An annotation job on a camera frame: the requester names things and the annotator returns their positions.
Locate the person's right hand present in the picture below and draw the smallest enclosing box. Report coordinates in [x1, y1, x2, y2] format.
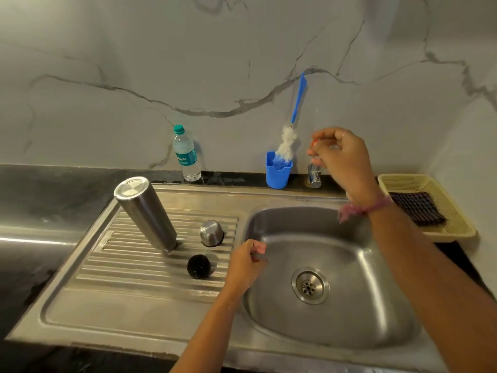
[306, 127, 383, 207]

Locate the person's left hand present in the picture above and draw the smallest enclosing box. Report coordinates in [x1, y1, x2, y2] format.
[223, 239, 269, 298]

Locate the black stopper lid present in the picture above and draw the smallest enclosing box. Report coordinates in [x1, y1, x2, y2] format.
[186, 254, 212, 280]

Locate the steel cup cap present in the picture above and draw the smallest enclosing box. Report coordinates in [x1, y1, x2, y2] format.
[199, 220, 225, 248]

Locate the blue white bottle brush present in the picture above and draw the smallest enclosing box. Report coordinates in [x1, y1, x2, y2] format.
[271, 71, 308, 170]

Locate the dark checked cloth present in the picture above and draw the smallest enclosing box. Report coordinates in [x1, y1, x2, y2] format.
[388, 191, 447, 227]

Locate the stainless steel flask body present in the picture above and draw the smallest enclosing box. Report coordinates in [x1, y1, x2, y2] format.
[113, 176, 179, 255]

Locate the person's left forearm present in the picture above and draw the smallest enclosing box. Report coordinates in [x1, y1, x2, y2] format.
[169, 287, 249, 373]

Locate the person's right forearm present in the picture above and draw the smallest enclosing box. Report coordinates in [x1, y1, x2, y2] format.
[367, 200, 497, 373]

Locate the clear plastic water bottle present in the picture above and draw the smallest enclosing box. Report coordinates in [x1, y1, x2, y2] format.
[172, 124, 202, 183]

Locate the chrome faucet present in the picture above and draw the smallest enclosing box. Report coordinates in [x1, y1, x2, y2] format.
[304, 163, 324, 190]

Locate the blue plastic brush holder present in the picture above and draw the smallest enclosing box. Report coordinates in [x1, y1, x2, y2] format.
[265, 151, 294, 190]

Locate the stainless steel sink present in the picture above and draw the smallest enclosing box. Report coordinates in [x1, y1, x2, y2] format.
[6, 184, 451, 373]

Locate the yellow plastic basket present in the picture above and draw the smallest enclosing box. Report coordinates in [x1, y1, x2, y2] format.
[377, 173, 477, 243]

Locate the pink thread bracelet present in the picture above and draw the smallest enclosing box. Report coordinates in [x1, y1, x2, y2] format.
[337, 195, 393, 224]

